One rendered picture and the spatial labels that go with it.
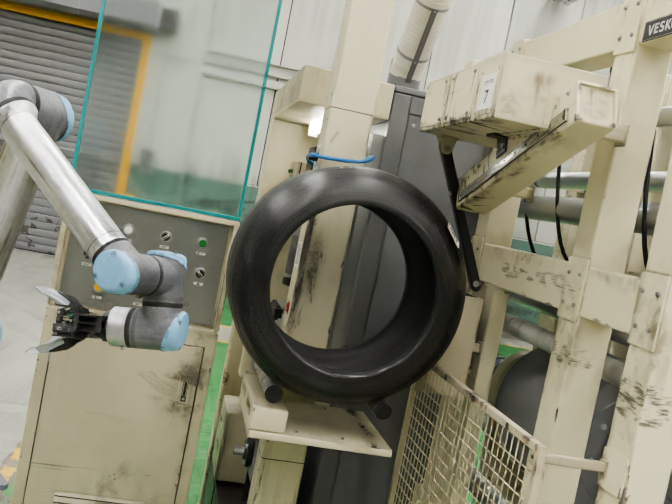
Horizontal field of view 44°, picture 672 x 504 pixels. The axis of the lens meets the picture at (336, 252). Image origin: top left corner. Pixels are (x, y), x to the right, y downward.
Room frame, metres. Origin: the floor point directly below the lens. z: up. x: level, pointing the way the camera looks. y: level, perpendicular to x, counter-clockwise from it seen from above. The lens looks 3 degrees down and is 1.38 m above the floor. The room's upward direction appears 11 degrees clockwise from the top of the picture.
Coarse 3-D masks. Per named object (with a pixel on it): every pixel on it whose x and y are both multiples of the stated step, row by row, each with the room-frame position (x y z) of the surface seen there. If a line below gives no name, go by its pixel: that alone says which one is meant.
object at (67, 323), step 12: (60, 312) 1.85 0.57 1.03; (72, 312) 1.85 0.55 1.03; (84, 312) 1.87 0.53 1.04; (108, 312) 1.86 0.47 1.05; (60, 324) 1.84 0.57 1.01; (72, 324) 1.85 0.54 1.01; (84, 324) 1.85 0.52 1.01; (96, 324) 1.83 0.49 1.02; (60, 336) 1.83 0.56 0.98; (72, 336) 1.83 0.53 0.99; (84, 336) 1.88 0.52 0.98
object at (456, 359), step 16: (464, 304) 2.42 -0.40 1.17; (480, 304) 2.43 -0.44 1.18; (464, 320) 2.42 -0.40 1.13; (464, 336) 2.42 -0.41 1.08; (448, 352) 2.42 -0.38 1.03; (464, 352) 2.43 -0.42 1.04; (448, 368) 2.42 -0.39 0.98; (464, 368) 2.43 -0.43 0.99; (416, 384) 2.40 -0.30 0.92; (432, 384) 2.41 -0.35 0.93; (464, 384) 2.43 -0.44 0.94
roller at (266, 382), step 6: (258, 372) 2.22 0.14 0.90; (264, 378) 2.12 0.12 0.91; (270, 378) 2.10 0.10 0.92; (264, 384) 2.07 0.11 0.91; (270, 384) 2.04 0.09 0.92; (276, 384) 2.04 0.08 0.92; (264, 390) 2.04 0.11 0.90; (270, 390) 2.02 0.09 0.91; (276, 390) 2.02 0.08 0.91; (270, 396) 2.02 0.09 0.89; (276, 396) 2.02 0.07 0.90; (282, 396) 2.03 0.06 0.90; (270, 402) 2.03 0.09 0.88; (276, 402) 2.03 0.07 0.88
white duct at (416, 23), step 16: (416, 0) 2.85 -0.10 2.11; (432, 0) 2.81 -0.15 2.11; (448, 0) 2.82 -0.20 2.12; (416, 16) 2.87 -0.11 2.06; (416, 32) 2.89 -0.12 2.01; (432, 32) 2.89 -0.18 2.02; (400, 48) 2.97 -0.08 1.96; (416, 48) 2.93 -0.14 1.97; (432, 48) 2.96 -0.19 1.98; (400, 64) 2.98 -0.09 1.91; (416, 80) 3.02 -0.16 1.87
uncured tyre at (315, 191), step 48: (288, 192) 2.01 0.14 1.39; (336, 192) 2.00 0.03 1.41; (384, 192) 2.02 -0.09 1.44; (240, 240) 2.02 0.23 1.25; (432, 240) 2.04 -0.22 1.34; (240, 288) 1.98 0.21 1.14; (432, 288) 2.31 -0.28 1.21; (240, 336) 2.02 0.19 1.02; (288, 336) 2.28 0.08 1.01; (384, 336) 2.32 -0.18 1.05; (432, 336) 2.05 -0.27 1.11; (288, 384) 2.02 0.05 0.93; (336, 384) 2.01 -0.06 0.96; (384, 384) 2.04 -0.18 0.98
